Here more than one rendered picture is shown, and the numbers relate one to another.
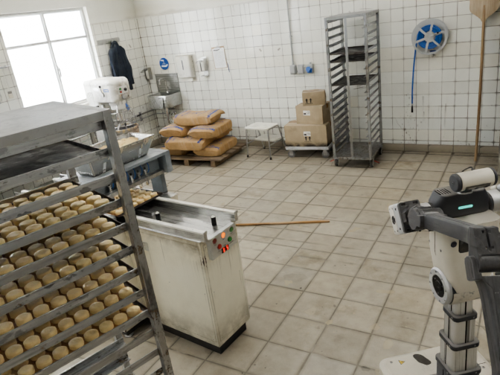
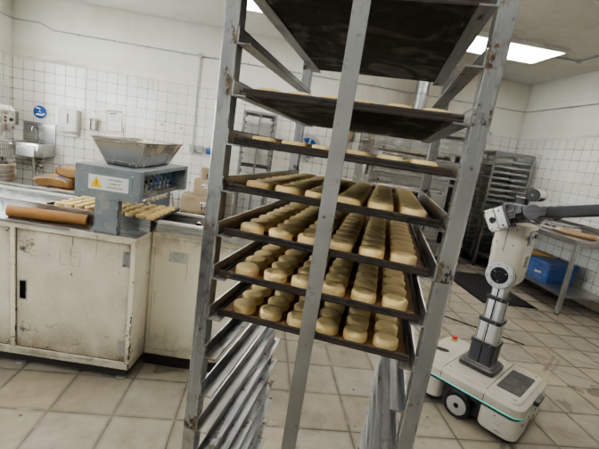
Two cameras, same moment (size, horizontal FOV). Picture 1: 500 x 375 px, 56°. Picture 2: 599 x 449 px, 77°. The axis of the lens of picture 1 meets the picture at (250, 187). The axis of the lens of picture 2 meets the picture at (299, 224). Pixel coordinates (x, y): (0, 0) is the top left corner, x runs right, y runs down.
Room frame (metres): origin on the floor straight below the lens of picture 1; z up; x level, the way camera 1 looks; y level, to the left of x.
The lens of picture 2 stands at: (0.74, 1.51, 1.41)
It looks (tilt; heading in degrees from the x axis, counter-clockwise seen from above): 11 degrees down; 321
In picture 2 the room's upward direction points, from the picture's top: 9 degrees clockwise
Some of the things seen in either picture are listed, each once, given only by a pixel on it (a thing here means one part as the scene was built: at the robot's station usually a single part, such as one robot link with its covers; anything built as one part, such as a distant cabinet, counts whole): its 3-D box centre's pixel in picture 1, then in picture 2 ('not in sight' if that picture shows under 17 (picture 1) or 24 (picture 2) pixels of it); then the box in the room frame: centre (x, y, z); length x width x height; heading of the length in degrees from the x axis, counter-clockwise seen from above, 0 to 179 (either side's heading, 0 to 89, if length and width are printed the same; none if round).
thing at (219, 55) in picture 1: (219, 59); (115, 122); (7.31, 0.18, 1.37); 0.27 x 0.02 x 0.40; 58
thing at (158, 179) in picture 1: (120, 187); (138, 192); (3.07, 0.89, 1.01); 0.72 x 0.33 x 0.34; 141
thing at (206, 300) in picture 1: (187, 273); (213, 294); (2.75, 0.49, 0.45); 0.70 x 0.34 x 0.90; 51
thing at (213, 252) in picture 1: (222, 240); not in sight; (2.52, 0.21, 0.77); 0.24 x 0.04 x 0.14; 141
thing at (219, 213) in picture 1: (130, 195); (130, 208); (3.25, 0.89, 0.87); 2.01 x 0.03 x 0.07; 51
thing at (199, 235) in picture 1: (98, 210); (106, 216); (3.02, 1.07, 0.87); 2.01 x 0.03 x 0.07; 51
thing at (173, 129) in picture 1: (183, 126); (62, 179); (7.06, 0.88, 0.47); 0.72 x 0.42 x 0.17; 148
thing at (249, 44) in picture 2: not in sight; (290, 75); (1.60, 0.92, 1.59); 0.64 x 0.03 x 0.03; 130
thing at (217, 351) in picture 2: not in sight; (259, 299); (1.60, 0.92, 0.96); 0.64 x 0.03 x 0.03; 130
